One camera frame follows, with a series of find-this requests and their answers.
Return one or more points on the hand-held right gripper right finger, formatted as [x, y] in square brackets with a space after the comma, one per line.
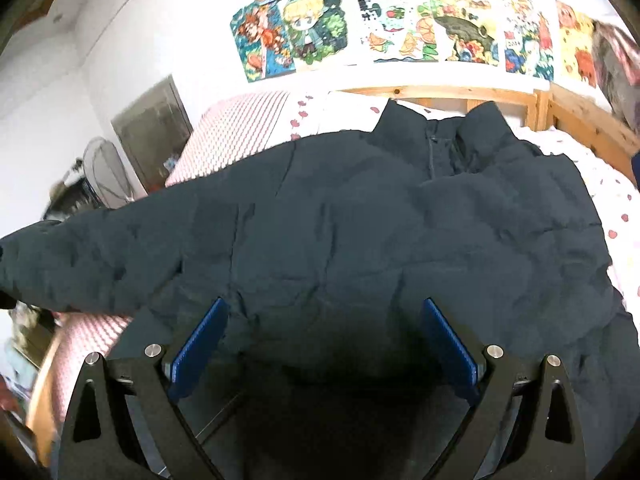
[450, 350]

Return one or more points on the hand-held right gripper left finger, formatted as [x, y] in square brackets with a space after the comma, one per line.
[197, 347]

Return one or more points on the dark puffer jacket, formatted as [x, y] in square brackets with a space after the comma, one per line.
[325, 235]

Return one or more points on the standing fan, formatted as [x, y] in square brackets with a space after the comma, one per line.
[102, 170]

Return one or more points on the red white checked blanket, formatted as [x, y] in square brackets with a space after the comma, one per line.
[225, 135]

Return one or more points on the white heart-print bed sheet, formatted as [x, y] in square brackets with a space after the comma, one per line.
[600, 195]

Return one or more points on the framed picture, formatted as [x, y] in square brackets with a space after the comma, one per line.
[150, 130]

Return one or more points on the bundle of bagged cloths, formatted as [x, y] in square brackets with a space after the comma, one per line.
[620, 70]

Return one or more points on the group of colourful wall posters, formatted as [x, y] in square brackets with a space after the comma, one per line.
[400, 25]

